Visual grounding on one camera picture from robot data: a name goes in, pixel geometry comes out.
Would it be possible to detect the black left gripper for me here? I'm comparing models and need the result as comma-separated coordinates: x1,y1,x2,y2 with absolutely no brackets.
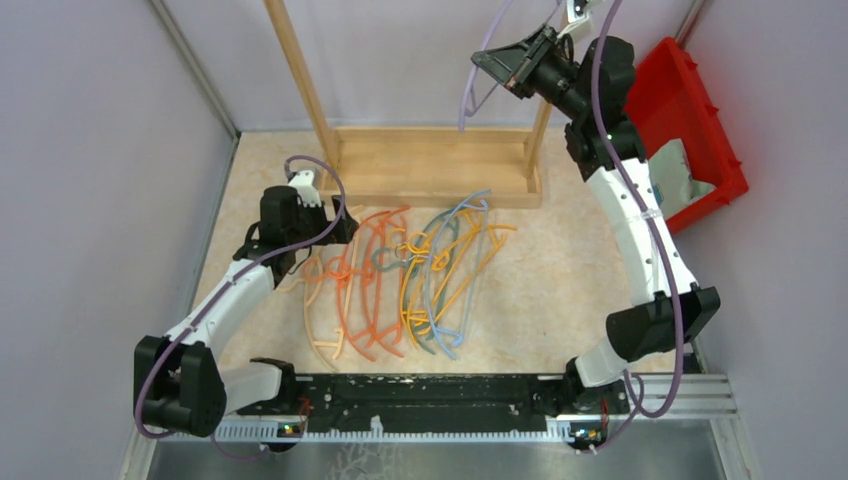
287,194,358,250

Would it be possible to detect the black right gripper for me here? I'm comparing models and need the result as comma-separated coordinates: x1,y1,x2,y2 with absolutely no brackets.
472,23,590,121

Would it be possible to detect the yellow plastic hanger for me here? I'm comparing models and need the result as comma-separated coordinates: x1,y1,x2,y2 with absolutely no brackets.
392,209,495,351
402,223,518,347

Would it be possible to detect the lilac plastic hanger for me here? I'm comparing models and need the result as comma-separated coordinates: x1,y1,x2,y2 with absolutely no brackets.
457,0,574,134

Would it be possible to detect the light blue plastic hanger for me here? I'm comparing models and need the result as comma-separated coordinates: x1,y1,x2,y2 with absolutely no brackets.
396,190,493,361

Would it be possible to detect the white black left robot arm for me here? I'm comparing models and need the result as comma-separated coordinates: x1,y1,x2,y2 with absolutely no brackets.
133,155,359,439

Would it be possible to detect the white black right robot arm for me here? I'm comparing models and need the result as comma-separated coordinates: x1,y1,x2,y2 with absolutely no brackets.
501,24,720,412

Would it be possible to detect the orange plastic hanger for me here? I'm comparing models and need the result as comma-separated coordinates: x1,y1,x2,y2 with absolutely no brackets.
296,234,363,373
348,205,409,363

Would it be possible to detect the wooden hanger rack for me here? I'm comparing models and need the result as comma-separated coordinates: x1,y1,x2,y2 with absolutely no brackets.
265,1,552,209

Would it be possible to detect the beige plastic hanger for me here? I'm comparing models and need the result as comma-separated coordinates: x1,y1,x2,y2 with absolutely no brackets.
281,233,360,373

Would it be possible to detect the teal plastic hanger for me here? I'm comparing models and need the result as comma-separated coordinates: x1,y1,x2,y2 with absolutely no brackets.
370,210,460,356

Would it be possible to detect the red plastic bin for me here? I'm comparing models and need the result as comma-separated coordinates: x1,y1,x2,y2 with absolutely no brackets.
625,37,749,234

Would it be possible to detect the printed cloth in bin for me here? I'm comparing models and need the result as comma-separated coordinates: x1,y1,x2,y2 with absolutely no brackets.
648,138,716,221

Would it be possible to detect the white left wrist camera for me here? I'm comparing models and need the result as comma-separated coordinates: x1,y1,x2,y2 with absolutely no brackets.
287,169,324,208

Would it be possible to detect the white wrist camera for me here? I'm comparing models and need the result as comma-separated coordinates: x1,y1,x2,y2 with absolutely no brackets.
287,169,324,208
559,0,605,37

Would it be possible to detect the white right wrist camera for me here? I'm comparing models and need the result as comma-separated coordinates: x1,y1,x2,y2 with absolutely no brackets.
559,0,605,37

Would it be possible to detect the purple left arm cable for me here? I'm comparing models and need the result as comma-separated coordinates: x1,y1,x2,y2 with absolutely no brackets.
134,154,348,462

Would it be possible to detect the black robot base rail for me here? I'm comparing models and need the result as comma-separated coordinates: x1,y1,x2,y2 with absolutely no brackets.
158,372,631,454

